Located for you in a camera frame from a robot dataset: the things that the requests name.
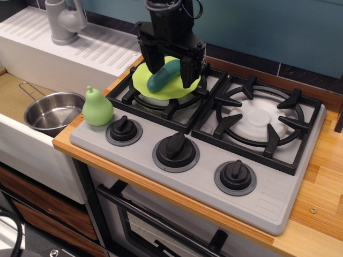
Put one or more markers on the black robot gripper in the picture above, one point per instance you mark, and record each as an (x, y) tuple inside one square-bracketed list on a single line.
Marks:
[(170, 33)]

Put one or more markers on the dark green toy cucumber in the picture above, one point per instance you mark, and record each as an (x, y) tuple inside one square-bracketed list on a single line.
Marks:
[(166, 74)]

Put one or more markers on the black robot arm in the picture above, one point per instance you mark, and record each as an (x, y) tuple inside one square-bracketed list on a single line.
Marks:
[(168, 5)]

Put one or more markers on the light green plastic plate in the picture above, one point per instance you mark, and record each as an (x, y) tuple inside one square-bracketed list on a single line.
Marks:
[(172, 90)]

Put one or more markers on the white toy sink unit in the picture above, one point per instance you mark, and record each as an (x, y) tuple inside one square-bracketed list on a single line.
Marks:
[(28, 56)]

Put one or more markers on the light green toy pear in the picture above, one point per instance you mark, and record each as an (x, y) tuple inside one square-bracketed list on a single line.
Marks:
[(97, 110)]

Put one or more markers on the small stainless steel pot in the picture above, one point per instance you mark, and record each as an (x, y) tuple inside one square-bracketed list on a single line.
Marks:
[(52, 113)]

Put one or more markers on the white left burner cap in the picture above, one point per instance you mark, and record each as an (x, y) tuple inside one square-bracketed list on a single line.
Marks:
[(175, 109)]

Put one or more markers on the white burner cap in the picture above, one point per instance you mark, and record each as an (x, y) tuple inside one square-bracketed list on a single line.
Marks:
[(175, 109), (257, 114)]

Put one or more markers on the black left burner grate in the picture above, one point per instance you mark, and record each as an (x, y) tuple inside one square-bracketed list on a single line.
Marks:
[(122, 97)]

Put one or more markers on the black burner grate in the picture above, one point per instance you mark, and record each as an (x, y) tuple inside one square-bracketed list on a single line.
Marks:
[(122, 97), (284, 154)]

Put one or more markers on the black left stove knob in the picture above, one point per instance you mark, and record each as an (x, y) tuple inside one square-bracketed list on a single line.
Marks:
[(124, 132)]

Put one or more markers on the black stove knob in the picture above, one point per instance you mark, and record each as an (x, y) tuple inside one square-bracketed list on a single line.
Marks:
[(235, 178), (176, 153), (124, 132)]

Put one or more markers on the black middle stove knob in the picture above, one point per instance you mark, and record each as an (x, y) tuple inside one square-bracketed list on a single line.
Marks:
[(176, 153)]

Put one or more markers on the white right burner cap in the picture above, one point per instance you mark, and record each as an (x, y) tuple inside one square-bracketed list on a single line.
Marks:
[(257, 114)]

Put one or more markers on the grey toy faucet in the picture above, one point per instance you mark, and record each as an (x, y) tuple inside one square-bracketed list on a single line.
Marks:
[(65, 24)]

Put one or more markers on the black right burner grate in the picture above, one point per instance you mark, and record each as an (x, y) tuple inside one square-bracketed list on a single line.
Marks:
[(284, 154)]

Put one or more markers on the grey toy stove top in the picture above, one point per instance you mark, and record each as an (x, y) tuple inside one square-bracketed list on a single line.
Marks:
[(267, 207)]

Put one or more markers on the black right stove knob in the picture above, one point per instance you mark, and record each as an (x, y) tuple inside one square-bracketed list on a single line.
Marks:
[(235, 178)]

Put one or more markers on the toy oven door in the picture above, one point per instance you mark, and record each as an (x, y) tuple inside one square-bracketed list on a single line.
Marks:
[(150, 226)]

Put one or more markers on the wood grain drawer front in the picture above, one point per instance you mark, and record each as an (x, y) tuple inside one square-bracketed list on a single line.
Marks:
[(51, 212)]

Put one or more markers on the black oven door handle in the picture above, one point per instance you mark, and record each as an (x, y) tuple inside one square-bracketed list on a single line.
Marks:
[(161, 224)]

